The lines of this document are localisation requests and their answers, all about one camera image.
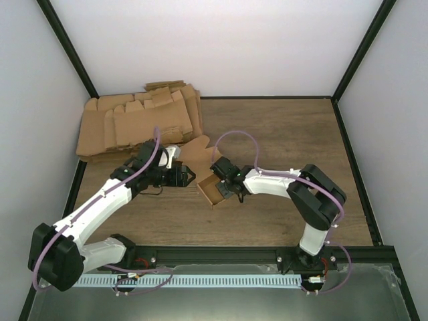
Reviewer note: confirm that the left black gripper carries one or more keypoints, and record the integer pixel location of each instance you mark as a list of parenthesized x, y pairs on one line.
[(183, 177)]

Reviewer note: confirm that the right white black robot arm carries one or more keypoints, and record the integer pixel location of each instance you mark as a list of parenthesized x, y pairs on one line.
[(318, 199)]

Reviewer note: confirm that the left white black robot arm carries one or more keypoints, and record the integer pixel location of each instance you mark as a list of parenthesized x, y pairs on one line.
[(59, 253)]

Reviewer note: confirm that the light blue slotted cable duct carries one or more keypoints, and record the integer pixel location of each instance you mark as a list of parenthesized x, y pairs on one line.
[(192, 281)]

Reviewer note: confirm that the black enclosure frame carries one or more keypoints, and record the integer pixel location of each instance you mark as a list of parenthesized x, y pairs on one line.
[(359, 93)]

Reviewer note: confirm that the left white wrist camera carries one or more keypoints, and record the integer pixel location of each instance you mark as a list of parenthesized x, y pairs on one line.
[(168, 155)]

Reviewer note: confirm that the stack of flat cardboard sheets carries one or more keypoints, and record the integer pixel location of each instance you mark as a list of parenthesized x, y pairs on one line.
[(124, 121)]

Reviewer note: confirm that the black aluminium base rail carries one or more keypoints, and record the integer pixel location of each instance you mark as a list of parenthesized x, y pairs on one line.
[(284, 258)]

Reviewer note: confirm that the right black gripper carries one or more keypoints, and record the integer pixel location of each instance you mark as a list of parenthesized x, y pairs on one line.
[(224, 192)]

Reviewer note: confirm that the brown cardboard box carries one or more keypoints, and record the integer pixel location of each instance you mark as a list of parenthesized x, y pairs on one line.
[(198, 157)]

